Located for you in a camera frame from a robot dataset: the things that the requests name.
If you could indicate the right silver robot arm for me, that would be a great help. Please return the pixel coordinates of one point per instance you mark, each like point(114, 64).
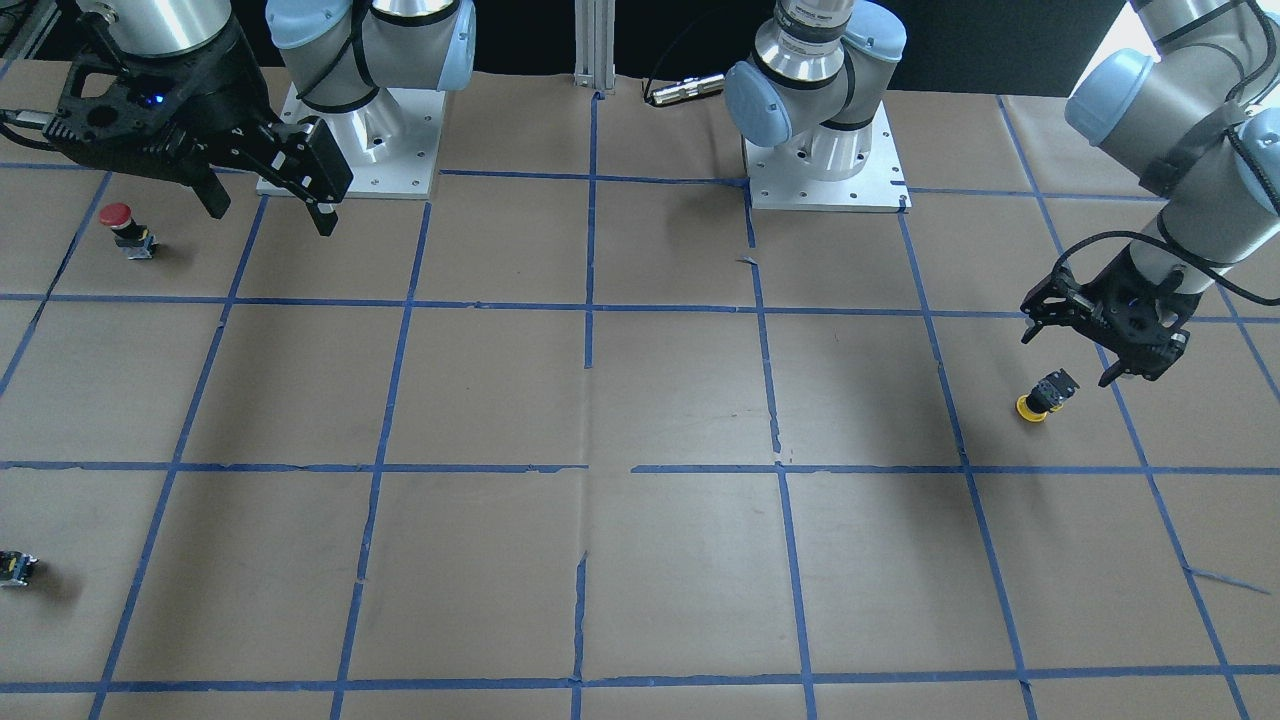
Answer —
point(340, 54)

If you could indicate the small black switch block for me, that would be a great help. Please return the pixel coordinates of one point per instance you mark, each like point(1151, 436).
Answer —
point(17, 568)

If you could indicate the aluminium frame post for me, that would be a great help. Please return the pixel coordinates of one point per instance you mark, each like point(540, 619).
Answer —
point(595, 23)

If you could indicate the yellow push button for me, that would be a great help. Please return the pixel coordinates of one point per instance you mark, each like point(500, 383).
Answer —
point(1046, 396)

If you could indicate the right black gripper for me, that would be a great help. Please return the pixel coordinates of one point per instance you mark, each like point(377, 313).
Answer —
point(212, 92)

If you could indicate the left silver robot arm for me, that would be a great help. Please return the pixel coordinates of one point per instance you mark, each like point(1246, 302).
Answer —
point(1178, 121)

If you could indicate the silver cable connector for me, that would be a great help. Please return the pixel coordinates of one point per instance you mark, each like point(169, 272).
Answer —
point(687, 90)

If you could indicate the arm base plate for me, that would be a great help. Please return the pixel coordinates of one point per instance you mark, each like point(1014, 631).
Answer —
point(393, 143)
point(828, 170)

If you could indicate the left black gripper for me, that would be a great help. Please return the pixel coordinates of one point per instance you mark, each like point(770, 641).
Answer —
point(1160, 291)

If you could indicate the red push button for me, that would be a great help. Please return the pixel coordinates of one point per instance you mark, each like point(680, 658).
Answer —
point(135, 240)

